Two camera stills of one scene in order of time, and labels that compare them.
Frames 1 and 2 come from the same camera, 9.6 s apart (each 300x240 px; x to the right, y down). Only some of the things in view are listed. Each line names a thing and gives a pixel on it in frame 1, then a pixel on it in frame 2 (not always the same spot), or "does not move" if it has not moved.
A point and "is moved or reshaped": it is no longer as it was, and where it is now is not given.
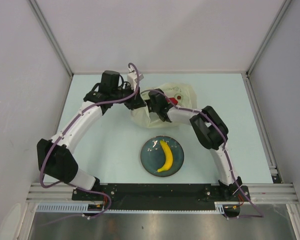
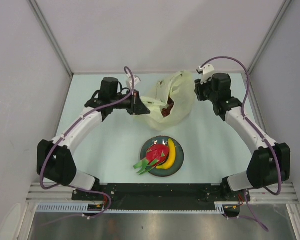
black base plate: (157, 197) does not move
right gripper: (147, 100) → (198, 87)
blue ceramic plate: (153, 157) does not move
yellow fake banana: (169, 156) is moved or reshaped
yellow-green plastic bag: (184, 94) is moved or reshaped
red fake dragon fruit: (173, 100) → (156, 154)
